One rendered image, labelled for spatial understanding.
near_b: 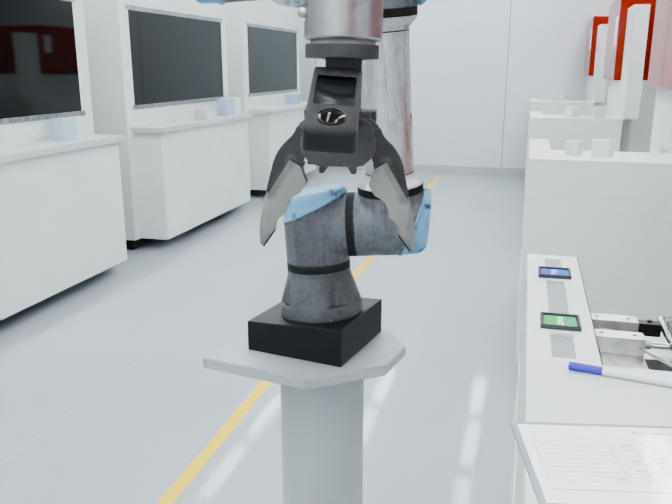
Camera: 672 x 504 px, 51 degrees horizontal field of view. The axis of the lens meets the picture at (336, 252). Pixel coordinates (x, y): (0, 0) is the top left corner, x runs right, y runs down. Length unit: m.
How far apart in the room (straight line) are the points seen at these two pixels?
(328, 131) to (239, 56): 6.65
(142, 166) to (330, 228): 4.17
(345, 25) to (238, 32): 6.58
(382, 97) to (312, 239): 0.27
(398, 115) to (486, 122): 7.85
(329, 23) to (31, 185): 3.47
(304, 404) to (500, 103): 7.87
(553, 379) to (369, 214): 0.48
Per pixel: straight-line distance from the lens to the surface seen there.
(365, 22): 0.68
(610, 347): 1.22
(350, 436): 1.36
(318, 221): 1.22
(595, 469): 0.71
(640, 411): 0.84
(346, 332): 1.23
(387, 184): 0.69
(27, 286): 4.09
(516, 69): 8.98
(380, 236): 1.22
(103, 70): 5.32
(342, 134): 0.59
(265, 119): 7.24
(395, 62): 1.17
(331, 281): 1.25
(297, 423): 1.35
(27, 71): 4.42
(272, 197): 0.70
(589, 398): 0.85
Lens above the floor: 1.33
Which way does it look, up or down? 15 degrees down
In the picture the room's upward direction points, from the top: straight up
